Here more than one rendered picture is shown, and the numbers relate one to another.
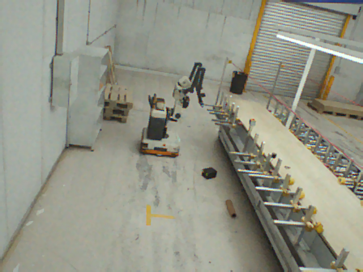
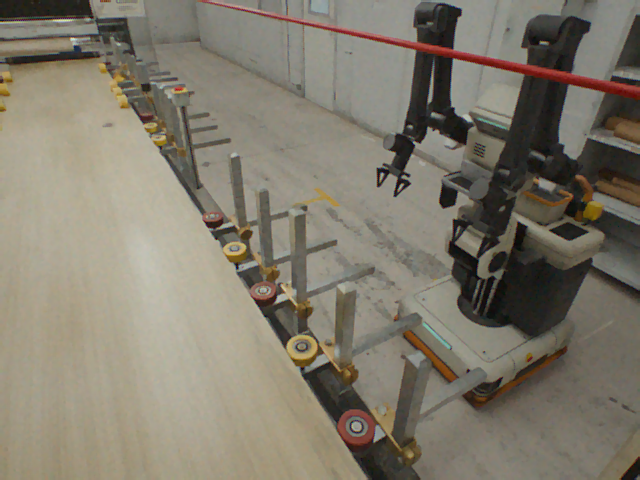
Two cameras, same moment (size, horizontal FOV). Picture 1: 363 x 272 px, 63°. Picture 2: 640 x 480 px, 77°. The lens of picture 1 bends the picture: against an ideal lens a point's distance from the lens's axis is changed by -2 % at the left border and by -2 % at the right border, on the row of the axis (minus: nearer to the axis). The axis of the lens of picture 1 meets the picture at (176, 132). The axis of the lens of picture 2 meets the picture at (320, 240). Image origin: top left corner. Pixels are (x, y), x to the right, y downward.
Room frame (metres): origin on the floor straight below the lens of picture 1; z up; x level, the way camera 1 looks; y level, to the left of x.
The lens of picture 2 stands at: (6.05, -1.08, 1.71)
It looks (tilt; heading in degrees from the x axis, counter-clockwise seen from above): 34 degrees down; 159
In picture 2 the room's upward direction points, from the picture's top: straight up
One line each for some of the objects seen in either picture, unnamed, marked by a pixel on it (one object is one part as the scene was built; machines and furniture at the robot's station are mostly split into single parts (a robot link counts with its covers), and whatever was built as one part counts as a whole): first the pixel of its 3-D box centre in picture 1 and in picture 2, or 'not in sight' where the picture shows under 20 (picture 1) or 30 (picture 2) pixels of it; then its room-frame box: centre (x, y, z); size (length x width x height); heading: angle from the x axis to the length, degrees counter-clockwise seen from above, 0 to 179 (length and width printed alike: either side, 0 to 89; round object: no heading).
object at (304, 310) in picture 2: not in sight; (296, 300); (5.14, -0.80, 0.83); 0.14 x 0.06 x 0.05; 9
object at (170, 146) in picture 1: (160, 141); (480, 324); (4.96, 0.26, 0.16); 0.67 x 0.64 x 0.25; 99
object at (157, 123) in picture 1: (159, 118); (514, 253); (4.95, 0.35, 0.59); 0.55 x 0.34 x 0.83; 9
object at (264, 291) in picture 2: not in sight; (264, 302); (5.14, -0.90, 0.85); 0.08 x 0.08 x 0.11
